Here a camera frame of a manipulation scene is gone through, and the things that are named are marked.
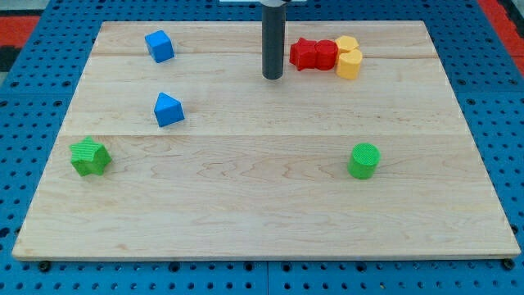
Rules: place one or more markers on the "blue cube block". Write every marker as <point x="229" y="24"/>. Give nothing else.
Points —
<point x="159" y="46"/>

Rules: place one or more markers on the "light wooden board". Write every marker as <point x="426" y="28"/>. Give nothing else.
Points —
<point x="257" y="170"/>

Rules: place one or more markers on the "red star block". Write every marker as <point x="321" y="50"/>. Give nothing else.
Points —
<point x="303" y="54"/>

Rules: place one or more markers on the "red cylinder block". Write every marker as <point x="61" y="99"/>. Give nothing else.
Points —
<point x="326" y="54"/>

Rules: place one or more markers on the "yellow hexagon block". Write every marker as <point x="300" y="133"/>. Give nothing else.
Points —
<point x="346" y="44"/>

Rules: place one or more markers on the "yellow heart block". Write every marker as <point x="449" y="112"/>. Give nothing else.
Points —
<point x="348" y="64"/>

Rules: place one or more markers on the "green cylinder block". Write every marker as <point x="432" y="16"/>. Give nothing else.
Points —
<point x="363" y="161"/>

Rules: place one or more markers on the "blue triangle block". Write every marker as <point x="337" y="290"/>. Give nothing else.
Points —
<point x="168" y="110"/>

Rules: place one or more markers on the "blue perforated base mat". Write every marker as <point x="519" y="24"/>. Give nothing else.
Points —
<point x="477" y="45"/>

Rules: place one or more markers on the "green star block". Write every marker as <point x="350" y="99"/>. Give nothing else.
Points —
<point x="89" y="157"/>

